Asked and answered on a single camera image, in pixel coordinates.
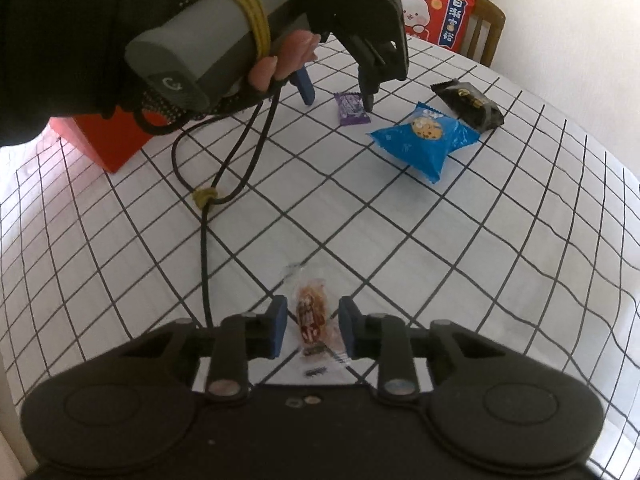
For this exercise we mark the clear brown snack packet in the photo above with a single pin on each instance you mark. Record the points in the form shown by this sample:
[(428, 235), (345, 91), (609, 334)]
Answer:
[(312, 320)]

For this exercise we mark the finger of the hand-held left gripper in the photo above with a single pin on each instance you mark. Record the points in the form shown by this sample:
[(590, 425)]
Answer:
[(369, 92), (306, 87)]

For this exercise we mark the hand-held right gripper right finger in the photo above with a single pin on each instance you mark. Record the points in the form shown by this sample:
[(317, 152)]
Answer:
[(347, 327)]

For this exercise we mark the yellow rubber band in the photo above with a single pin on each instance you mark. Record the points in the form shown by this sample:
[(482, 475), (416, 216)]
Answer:
[(252, 15)]

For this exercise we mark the purple candy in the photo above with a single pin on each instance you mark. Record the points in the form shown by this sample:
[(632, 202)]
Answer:
[(351, 107)]

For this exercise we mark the red cardboard box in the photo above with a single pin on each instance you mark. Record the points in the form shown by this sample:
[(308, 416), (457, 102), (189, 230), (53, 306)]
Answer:
[(112, 142)]

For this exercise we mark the person's left hand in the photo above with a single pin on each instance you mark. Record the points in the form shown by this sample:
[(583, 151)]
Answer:
[(325, 0)]

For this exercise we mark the black snack packet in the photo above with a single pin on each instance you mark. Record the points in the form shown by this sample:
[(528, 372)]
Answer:
[(470, 105)]

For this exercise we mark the wooden chair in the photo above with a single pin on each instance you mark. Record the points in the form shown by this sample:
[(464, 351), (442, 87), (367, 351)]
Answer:
[(487, 25)]

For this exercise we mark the large red rabbit print bag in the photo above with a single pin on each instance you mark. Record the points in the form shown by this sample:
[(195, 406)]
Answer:
[(425, 5)]

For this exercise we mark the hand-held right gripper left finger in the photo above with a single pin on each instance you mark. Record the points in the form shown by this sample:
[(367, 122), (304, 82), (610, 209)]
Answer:
[(279, 327)]

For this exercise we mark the checked white tablecloth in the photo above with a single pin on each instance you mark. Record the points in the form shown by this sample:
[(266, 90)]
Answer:
[(450, 260)]

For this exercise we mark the blue cookie packet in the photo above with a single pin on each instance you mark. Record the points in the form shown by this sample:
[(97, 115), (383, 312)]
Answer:
[(425, 142)]

